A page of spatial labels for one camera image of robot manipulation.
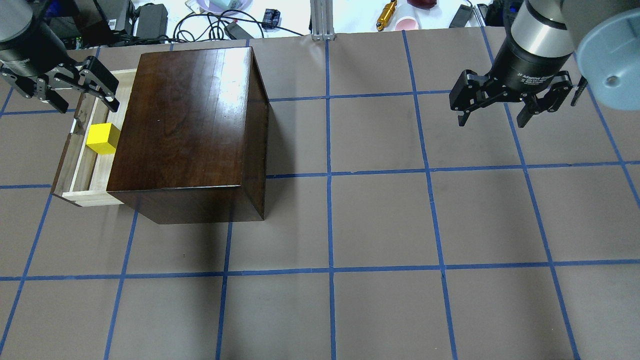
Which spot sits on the aluminium frame post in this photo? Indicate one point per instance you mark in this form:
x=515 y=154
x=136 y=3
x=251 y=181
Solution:
x=322 y=20

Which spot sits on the gold metal cylinder tool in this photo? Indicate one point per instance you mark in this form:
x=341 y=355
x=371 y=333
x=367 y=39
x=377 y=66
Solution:
x=385 y=15

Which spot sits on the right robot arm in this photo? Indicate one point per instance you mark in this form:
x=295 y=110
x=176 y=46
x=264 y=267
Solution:
x=603 y=35

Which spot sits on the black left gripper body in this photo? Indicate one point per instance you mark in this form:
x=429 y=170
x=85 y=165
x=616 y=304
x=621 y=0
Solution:
x=26 y=59

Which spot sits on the light wooden drawer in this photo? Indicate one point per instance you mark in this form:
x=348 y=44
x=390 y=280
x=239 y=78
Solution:
x=82 y=174

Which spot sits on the purple bowl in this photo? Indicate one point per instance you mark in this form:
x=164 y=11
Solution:
x=219 y=6

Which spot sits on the black power brick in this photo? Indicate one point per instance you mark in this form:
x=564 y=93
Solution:
x=462 y=16

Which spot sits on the black power adapter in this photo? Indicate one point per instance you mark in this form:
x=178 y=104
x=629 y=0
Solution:
x=152 y=21

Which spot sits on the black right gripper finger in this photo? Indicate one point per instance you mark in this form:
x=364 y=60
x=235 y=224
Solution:
x=472 y=92
x=552 y=100

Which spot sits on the pink cup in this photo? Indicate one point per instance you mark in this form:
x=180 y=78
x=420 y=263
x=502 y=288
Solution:
x=407 y=23

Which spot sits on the dark wooden drawer cabinet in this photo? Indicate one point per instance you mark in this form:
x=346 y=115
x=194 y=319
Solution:
x=193 y=142

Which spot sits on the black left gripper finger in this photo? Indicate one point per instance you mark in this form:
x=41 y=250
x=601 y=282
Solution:
x=45 y=93
x=91 y=77

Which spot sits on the yellow cube block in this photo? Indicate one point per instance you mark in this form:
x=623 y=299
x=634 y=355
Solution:
x=103 y=138

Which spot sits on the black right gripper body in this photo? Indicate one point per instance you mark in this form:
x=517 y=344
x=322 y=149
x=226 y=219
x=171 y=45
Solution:
x=524 y=66

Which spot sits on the small blue black device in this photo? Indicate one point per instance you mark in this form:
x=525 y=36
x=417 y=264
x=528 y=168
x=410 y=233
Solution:
x=271 y=19

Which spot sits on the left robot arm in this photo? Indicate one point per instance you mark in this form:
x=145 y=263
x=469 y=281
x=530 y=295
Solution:
x=87 y=15

